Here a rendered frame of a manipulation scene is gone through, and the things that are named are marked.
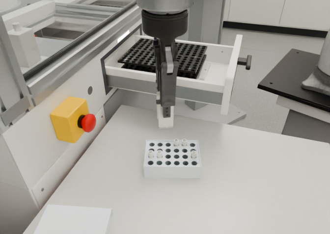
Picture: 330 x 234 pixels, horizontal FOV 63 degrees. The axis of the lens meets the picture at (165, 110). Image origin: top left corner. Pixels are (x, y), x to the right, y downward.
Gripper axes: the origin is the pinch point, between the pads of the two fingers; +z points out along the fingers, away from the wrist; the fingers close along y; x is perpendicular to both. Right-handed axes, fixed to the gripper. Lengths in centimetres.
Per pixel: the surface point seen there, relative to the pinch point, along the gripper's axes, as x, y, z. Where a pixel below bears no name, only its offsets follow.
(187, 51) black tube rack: -10.8, 29.7, 0.9
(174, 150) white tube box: -2.2, 0.2, 12.0
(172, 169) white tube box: -0.8, -5.3, 12.0
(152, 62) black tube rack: 0.3, 24.3, 1.2
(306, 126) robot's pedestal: -51, 19, 26
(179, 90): -5.8, 14.4, 4.5
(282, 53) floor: -156, 208, 91
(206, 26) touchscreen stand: -41, 115, 24
